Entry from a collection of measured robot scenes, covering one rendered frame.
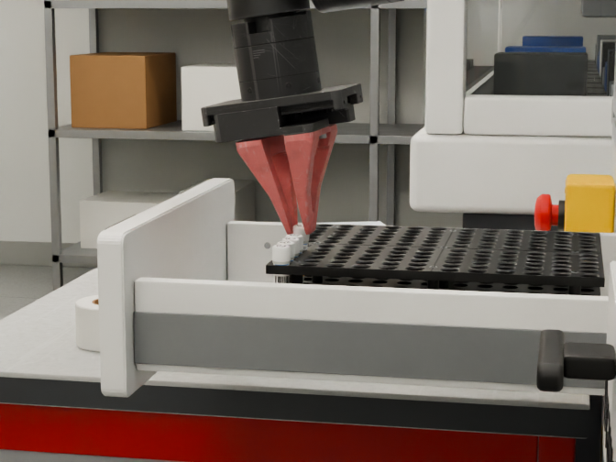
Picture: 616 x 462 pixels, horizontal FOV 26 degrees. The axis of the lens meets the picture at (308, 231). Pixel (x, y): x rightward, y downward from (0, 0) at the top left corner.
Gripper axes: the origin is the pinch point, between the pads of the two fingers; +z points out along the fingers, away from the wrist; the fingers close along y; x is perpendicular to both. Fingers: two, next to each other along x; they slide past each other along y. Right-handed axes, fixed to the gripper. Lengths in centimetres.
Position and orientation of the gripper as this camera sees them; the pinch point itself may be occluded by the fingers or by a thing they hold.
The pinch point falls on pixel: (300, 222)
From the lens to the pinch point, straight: 95.2
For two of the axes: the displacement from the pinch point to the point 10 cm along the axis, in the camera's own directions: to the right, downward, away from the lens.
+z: 1.4, 9.8, 1.4
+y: -9.5, 0.9, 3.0
